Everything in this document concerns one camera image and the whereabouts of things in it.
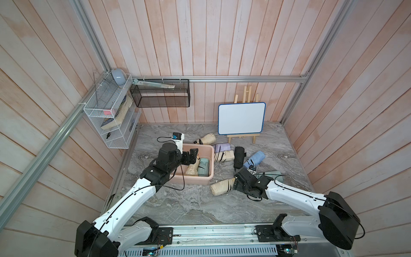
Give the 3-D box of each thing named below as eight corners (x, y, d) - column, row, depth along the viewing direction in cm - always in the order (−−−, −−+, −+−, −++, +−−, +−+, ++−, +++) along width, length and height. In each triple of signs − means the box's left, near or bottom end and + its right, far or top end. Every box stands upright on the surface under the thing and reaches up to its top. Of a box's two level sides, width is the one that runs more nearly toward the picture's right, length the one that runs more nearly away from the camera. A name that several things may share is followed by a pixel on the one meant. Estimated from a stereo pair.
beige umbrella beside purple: (215, 163, 101) (215, 159, 97) (213, 156, 104) (213, 152, 101) (234, 160, 102) (235, 157, 99) (232, 153, 105) (233, 150, 102)
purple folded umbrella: (214, 154, 105) (215, 150, 102) (213, 147, 108) (213, 144, 105) (230, 151, 106) (231, 148, 103) (228, 145, 109) (229, 142, 106)
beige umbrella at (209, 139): (200, 151, 107) (200, 146, 103) (195, 145, 110) (195, 140, 106) (216, 142, 112) (217, 138, 107) (211, 137, 115) (212, 132, 111)
